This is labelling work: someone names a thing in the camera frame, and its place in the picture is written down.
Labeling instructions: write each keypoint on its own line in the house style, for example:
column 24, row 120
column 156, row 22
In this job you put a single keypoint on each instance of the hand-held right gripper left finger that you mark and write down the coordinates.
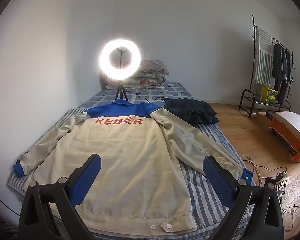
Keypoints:
column 86, row 180

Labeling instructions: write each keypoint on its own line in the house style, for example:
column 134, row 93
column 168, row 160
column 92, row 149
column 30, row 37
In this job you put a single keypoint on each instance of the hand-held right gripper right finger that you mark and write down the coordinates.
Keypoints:
column 216, row 177

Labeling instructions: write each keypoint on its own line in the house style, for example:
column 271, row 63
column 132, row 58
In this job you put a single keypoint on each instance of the beige and blue work jacket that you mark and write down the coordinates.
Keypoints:
column 130, row 155

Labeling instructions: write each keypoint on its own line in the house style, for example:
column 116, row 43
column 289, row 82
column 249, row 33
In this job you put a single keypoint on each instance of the dark folded clothes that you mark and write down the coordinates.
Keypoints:
column 190, row 112

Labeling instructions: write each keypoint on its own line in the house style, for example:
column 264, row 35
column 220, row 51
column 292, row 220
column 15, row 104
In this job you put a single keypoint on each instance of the dark hanging clothes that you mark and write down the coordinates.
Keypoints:
column 281, row 67

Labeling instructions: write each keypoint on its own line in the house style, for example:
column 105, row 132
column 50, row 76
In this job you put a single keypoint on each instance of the black clothes rack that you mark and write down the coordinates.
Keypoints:
column 253, row 21

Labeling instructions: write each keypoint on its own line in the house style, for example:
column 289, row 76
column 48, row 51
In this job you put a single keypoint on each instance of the white power strip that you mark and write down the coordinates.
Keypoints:
column 280, row 176

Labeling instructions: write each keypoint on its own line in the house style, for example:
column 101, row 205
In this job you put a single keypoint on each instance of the orange box with white cloth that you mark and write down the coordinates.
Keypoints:
column 290, row 125

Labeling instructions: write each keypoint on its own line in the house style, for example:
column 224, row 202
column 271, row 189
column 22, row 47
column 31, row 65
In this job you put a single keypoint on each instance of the small green pot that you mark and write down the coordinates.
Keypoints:
column 258, row 95

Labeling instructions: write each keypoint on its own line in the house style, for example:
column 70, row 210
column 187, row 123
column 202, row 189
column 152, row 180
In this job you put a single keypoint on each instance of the black tripod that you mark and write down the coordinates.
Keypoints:
column 120, row 92

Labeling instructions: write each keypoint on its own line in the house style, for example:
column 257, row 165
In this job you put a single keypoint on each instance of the yellow box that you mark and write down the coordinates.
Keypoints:
column 270, row 95

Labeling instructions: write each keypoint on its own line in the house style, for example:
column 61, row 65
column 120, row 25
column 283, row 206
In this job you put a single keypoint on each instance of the blue checked bedsheet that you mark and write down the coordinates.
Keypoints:
column 145, row 92

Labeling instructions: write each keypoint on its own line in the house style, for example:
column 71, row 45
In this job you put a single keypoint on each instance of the folded floral quilt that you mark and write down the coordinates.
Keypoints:
column 150, row 75

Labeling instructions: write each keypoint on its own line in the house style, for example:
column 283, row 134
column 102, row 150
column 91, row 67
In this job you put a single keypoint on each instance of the striped hanging towel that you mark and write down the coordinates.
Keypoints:
column 263, row 55

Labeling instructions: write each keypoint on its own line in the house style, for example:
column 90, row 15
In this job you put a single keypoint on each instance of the phone holder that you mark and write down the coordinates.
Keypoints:
column 120, row 52

